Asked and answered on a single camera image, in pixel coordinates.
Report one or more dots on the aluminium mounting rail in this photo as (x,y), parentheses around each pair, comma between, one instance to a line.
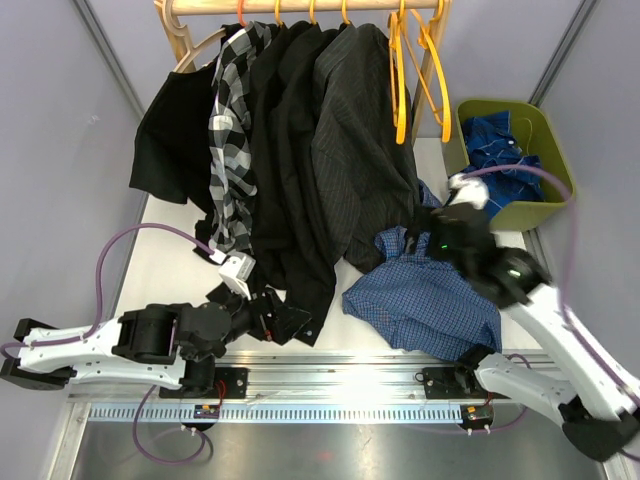
(330,388)

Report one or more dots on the light blue checked shirt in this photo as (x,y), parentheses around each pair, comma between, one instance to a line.
(419,304)

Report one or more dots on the orange hanger hook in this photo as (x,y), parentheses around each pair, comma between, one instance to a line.
(240,13)

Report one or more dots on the dark blue plaid shirt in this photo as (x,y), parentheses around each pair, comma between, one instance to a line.
(489,142)

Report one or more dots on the wooden curved hanger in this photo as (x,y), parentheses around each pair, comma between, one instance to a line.
(192,51)

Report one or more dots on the black long sleeve shirt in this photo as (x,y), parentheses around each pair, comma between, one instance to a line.
(288,235)

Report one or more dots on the dark pinstripe shirt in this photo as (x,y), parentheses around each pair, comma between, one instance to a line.
(366,181)

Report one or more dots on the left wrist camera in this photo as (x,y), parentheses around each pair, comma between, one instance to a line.
(235,270)

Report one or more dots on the yellow hanger of checked shirt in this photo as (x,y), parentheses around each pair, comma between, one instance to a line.
(397,77)

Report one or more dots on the wooden clothes rack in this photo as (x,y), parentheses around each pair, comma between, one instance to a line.
(170,13)

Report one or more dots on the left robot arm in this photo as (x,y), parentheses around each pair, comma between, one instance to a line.
(174,347)

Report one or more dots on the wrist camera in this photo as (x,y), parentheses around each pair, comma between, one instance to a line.
(235,270)
(467,190)

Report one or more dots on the black white plaid shirt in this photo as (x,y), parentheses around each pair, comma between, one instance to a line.
(232,185)

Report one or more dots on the yellow hanger of blue shirt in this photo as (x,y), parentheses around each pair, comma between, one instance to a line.
(432,90)

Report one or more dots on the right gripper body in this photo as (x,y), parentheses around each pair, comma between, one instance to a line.
(435,245)

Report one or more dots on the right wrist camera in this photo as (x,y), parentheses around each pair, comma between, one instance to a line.
(467,190)

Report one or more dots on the black t-shirt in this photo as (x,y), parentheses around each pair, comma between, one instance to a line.
(172,158)

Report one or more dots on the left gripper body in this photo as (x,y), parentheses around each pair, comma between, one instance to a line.
(260,325)

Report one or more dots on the yellow hanger hook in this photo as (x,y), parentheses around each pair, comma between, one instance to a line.
(312,12)
(344,12)
(277,13)

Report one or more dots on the green plastic basket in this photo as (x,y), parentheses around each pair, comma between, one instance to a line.
(518,215)

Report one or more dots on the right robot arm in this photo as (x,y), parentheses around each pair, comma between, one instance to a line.
(596,405)

